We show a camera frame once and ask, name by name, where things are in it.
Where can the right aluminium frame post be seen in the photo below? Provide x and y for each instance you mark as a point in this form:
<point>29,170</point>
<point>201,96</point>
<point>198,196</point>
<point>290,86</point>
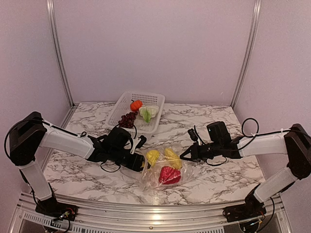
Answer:
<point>248,52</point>

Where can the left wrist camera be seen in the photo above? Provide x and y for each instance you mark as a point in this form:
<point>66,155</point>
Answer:
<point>137,143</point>

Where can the left aluminium frame post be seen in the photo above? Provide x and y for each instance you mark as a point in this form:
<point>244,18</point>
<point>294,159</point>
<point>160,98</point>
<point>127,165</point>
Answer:
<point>58,52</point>

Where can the fake red pepper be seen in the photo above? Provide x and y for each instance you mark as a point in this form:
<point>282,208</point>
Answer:
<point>169,175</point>

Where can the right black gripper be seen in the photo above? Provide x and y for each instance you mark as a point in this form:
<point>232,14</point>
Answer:
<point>196,155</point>

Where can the aluminium front rail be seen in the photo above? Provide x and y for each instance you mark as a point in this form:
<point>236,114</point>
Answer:
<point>108,217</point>

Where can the white plastic basket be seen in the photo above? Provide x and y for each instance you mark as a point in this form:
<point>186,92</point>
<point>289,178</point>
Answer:
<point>122,107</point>

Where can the fake white cauliflower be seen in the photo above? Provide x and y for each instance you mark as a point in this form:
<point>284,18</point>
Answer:
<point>148,112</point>

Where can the aluminium frame post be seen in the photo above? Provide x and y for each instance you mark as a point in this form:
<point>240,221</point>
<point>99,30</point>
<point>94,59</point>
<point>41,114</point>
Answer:
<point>248,52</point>
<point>58,52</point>

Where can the clear zip top bag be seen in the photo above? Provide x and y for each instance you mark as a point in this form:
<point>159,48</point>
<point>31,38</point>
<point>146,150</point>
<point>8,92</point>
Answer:
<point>150,174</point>

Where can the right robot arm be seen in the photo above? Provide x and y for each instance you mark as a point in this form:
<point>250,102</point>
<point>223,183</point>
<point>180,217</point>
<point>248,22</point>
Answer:
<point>293,142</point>

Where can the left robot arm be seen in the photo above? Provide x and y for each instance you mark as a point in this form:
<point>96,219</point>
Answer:
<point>24,138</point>

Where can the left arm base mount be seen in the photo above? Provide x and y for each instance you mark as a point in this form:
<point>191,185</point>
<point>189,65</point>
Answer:
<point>58,210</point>

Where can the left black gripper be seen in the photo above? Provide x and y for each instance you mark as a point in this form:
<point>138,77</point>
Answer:
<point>136,162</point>

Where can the fake orange tomato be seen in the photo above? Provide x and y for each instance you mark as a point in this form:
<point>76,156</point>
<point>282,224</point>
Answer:
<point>135,105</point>

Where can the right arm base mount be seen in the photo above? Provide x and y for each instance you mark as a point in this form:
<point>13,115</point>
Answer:
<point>249,209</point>

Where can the fake purple grapes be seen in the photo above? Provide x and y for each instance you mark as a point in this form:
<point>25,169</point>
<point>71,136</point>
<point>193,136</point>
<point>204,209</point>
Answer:
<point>127,120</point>

